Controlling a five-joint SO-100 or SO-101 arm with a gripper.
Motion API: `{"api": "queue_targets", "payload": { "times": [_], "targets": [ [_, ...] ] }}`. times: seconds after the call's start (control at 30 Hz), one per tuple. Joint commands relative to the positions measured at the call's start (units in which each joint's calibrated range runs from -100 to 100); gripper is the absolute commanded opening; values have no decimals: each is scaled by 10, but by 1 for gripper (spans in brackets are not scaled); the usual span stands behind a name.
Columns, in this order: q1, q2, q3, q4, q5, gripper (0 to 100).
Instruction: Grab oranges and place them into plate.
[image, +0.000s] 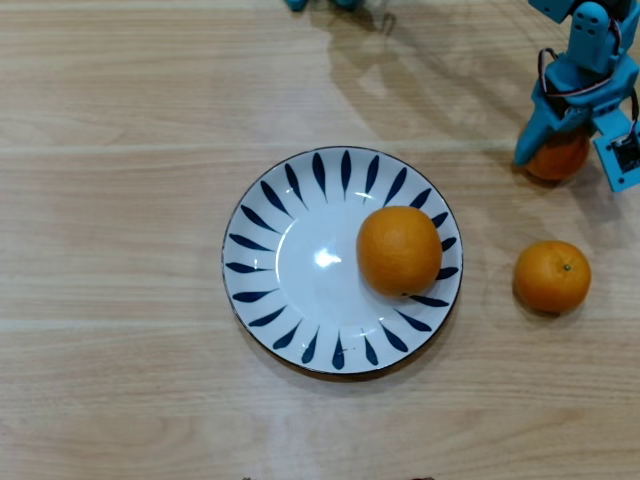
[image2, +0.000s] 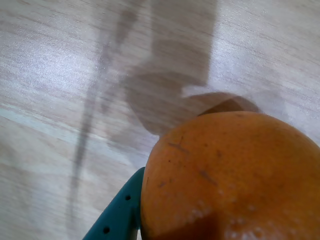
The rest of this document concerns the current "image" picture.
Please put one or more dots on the white plate with blue petals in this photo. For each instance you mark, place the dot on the white plate with blue petals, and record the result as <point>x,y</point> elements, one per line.
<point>300,280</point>

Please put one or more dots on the teal-cased wrist camera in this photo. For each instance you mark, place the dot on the teal-cased wrist camera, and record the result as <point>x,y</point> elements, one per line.
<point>612,127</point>

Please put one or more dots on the small orange with green stem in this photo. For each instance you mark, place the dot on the small orange with green stem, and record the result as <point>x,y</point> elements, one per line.
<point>552,277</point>

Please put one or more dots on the medium orange with dark scars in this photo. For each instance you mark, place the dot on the medium orange with dark scars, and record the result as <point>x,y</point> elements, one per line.
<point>560,160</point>

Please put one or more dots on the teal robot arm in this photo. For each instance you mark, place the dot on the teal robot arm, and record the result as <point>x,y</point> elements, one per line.
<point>590,35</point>

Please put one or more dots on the large orange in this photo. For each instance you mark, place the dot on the large orange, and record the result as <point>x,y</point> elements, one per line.
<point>400,250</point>

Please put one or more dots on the teal robot base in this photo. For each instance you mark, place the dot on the teal robot base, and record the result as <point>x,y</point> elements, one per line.
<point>345,3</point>

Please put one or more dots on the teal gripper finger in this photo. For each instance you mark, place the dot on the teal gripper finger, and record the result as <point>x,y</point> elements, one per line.
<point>537,127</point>

